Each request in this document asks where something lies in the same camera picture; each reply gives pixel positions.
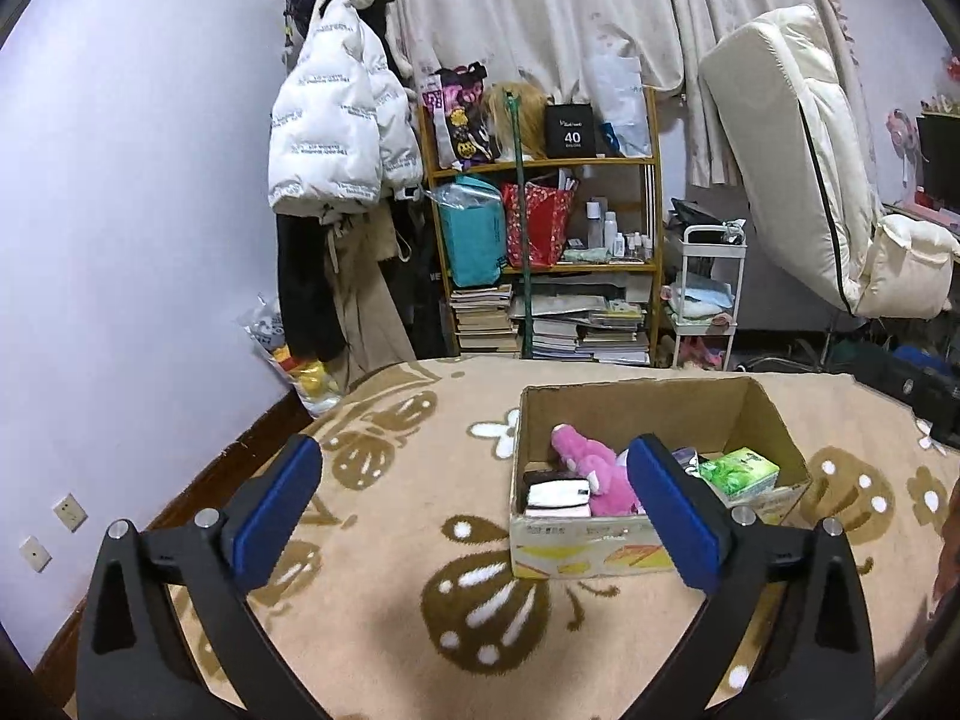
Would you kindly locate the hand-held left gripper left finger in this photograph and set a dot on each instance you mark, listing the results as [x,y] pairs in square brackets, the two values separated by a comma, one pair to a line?
[274,514]

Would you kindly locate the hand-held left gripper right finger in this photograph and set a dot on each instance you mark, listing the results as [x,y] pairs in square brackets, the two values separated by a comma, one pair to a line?
[675,514]

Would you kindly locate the green tissue pack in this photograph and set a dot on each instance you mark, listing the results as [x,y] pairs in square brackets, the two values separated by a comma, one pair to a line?
[739,469]

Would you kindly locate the pink plush bear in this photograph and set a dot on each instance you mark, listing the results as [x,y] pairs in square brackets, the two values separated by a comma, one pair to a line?
[600,472]

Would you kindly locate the black and white pouch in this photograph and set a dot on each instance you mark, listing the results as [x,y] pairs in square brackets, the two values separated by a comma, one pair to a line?
[555,495]

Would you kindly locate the pink soft item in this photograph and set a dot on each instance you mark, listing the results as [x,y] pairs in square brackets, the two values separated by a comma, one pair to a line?
[701,352]

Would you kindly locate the beige patterned rug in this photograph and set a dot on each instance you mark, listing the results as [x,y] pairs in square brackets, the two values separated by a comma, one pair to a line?
[375,465]

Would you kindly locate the plastic bag of toys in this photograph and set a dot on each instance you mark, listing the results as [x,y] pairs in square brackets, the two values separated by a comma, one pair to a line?
[300,382]

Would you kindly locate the white trolley cart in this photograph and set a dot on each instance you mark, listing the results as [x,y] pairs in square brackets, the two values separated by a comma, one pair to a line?
[697,324]

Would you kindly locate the pile of books and magazines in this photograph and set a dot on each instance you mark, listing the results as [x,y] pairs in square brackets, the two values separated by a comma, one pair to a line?
[600,330]

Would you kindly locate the folded blue cloth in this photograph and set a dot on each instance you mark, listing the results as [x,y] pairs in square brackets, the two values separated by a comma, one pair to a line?
[701,296]

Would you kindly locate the beige coat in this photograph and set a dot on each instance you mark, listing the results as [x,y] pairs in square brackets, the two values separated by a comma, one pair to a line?
[367,315]

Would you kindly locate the black coat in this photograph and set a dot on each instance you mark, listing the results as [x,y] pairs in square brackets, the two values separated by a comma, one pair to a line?
[307,292]

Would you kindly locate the black bag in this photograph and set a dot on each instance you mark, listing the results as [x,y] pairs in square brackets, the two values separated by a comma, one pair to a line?
[900,382]

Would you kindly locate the dark hanging garment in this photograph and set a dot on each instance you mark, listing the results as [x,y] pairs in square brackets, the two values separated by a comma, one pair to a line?
[427,292]

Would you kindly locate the stack of old brown books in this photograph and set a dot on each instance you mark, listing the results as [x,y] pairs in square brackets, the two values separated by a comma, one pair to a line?
[484,319]

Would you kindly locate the group of white cosmetic bottles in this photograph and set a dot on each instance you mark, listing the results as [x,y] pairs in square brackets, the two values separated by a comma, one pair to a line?
[609,229]

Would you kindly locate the green pole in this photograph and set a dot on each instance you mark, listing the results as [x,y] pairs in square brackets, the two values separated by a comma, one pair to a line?
[523,240]

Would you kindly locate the red patterned bag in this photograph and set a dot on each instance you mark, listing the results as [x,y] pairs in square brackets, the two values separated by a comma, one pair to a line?
[540,225]

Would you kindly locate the teal bag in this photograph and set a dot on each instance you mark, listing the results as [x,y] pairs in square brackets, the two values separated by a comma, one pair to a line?
[469,240]

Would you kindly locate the wooden shelf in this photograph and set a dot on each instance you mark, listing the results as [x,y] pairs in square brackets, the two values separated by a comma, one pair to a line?
[577,160]

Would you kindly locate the white puffer jacket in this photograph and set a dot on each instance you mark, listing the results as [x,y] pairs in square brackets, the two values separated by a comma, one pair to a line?
[330,127]

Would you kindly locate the pink desk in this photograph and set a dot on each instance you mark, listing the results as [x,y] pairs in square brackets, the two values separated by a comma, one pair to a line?
[930,216]

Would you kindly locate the black cardboard box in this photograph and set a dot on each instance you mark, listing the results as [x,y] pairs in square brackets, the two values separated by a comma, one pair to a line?
[568,131]

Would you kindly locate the cream folded mattress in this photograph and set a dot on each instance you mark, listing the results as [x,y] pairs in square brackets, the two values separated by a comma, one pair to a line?
[780,127]

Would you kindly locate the clear plastic bag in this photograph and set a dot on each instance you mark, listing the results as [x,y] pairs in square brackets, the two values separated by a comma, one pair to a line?
[622,105]

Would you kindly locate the blond wig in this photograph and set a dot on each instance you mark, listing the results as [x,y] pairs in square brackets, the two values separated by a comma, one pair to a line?
[529,112]

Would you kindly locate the purple patterned bag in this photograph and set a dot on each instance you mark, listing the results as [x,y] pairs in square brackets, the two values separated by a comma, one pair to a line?
[461,120]

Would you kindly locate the black monitor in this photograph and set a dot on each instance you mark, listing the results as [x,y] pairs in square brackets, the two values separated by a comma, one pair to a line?
[941,157]

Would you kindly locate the pink desk fan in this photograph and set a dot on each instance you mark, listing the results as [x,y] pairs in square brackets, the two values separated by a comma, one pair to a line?
[902,131]

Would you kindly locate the cream floral curtain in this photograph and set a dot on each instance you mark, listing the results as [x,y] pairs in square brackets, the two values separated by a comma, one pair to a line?
[540,7]

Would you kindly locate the white wall socket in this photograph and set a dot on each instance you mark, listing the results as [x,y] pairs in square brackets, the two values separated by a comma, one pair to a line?
[34,553]
[70,511]

